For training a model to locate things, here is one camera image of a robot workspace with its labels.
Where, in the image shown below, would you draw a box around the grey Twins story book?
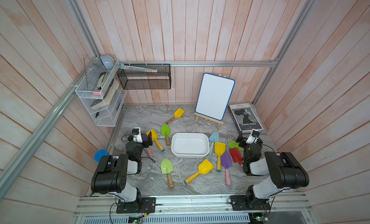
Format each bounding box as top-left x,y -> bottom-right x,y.
228,103 -> 263,134

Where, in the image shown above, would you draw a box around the yellow shovel blue-tipped handle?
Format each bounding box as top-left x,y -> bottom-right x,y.
146,129 -> 165,152

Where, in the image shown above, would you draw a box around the green trowel yellow handle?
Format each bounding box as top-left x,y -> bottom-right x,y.
227,141 -> 243,151

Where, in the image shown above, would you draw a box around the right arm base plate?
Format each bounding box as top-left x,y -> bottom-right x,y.
228,195 -> 270,211

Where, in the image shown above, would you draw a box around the wooden easel stand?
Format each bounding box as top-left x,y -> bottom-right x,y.
194,112 -> 224,130

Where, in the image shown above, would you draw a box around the yellow shovel wooden handle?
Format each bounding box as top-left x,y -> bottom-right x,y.
166,108 -> 185,125

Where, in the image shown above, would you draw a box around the blue lidded jar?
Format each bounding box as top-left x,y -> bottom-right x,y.
93,149 -> 109,162

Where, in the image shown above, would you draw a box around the pale green ruler tool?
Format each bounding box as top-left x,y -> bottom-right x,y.
119,64 -> 158,73

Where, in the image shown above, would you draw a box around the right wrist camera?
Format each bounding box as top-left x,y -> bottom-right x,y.
246,129 -> 260,144

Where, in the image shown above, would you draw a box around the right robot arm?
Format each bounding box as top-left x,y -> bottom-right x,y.
236,130 -> 309,203

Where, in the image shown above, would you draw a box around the white wire shelf rack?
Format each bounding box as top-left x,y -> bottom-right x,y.
75,58 -> 127,127

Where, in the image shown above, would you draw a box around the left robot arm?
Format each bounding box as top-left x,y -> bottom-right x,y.
91,133 -> 153,205

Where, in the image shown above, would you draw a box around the yellow shovel orange handle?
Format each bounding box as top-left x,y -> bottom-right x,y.
214,142 -> 226,172

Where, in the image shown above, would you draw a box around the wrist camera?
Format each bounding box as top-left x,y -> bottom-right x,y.
246,129 -> 260,144
132,127 -> 143,143

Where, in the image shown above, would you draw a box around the books on wire shelf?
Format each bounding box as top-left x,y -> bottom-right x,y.
90,72 -> 119,110

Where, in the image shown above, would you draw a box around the green trowel wooden handle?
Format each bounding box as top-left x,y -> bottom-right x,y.
161,123 -> 171,147
161,158 -> 174,189

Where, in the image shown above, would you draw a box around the green trowel wooden handle front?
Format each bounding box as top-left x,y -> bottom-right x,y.
161,158 -> 174,189

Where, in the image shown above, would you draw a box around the whiteboard with blue frame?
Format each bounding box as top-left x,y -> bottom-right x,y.
195,73 -> 235,120

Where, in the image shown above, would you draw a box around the red shovel wooden handle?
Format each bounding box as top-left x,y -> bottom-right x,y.
229,148 -> 243,165

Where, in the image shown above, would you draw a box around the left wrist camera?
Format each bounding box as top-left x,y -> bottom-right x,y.
132,127 -> 143,143

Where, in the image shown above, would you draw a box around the white plastic storage box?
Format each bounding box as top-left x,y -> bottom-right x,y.
171,133 -> 210,158

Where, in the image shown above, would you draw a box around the all yellow plastic scoop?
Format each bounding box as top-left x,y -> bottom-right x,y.
184,159 -> 214,184

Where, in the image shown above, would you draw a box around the light blue trowel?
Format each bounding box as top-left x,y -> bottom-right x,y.
208,131 -> 220,156

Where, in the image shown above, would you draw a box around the purple shovel pink handle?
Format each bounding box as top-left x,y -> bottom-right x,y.
221,152 -> 233,187
144,147 -> 153,158

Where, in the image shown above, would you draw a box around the green trowel wooden handle back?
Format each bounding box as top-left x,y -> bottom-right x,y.
161,123 -> 171,147

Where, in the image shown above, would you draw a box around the black wire basket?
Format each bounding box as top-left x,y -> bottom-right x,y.
117,63 -> 172,90

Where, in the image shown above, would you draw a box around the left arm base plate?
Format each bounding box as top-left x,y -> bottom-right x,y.
116,197 -> 156,214

